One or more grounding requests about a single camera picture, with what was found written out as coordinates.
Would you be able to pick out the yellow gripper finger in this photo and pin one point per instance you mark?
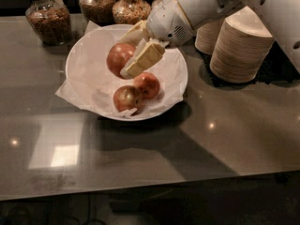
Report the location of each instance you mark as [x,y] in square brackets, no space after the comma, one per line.
[147,54]
[137,35]

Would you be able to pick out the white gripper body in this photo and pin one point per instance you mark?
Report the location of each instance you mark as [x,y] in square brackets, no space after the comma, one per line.
[167,22]

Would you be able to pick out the red apple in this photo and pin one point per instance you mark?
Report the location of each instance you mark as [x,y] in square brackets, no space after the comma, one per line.
[127,97]
[118,56]
[148,84]

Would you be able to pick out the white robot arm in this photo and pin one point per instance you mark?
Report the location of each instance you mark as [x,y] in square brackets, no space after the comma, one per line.
[280,17]

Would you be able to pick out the rear paper bowl stack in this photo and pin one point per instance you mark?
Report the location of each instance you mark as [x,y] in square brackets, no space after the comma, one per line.
[207,37]

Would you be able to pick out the paper bowl stack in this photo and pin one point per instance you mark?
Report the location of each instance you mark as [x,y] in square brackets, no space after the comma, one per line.
[242,45]
[207,37]

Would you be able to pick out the front paper bowl stack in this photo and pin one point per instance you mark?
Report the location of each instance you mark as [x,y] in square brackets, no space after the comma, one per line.
[242,45]

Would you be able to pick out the white paper liner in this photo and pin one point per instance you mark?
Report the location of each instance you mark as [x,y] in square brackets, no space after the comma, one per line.
[90,88]

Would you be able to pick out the left glass cereal jar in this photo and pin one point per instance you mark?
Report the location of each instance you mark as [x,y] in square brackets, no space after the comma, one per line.
[50,19]

